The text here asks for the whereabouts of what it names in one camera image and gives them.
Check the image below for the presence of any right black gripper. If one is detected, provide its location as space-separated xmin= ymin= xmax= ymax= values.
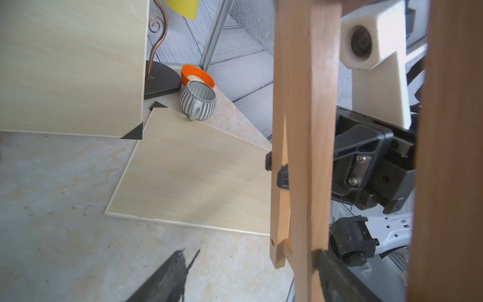
xmin=265 ymin=106 xmax=418 ymax=215

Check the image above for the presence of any grey striped ceramic mug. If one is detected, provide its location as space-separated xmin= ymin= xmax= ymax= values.
xmin=180 ymin=81 xmax=217 ymax=122

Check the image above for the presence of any brown metal scroll stand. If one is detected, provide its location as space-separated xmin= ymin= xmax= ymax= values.
xmin=144 ymin=0 xmax=182 ymax=100

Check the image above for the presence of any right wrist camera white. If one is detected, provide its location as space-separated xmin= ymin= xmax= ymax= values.
xmin=340 ymin=1 xmax=411 ymax=129

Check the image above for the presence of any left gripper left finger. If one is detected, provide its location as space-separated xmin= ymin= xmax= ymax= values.
xmin=127 ymin=249 xmax=200 ymax=302

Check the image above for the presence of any light wooden canvas board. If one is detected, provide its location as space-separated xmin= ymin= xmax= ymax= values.
xmin=105 ymin=108 xmax=271 ymax=235
xmin=1 ymin=1 xmax=149 ymax=138

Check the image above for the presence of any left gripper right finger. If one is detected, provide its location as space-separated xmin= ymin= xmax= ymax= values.
xmin=315 ymin=250 xmax=377 ymax=301

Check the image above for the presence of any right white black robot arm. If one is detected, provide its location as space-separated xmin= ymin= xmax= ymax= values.
xmin=330 ymin=108 xmax=418 ymax=267

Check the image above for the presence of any orange bowl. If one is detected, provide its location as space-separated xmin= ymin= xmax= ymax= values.
xmin=181 ymin=65 xmax=216 ymax=89

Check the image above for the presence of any right aluminium frame post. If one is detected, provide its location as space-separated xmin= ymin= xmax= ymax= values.
xmin=199 ymin=0 xmax=235 ymax=72

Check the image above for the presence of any yellow plastic goblet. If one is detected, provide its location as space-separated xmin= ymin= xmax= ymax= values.
xmin=165 ymin=0 xmax=199 ymax=20

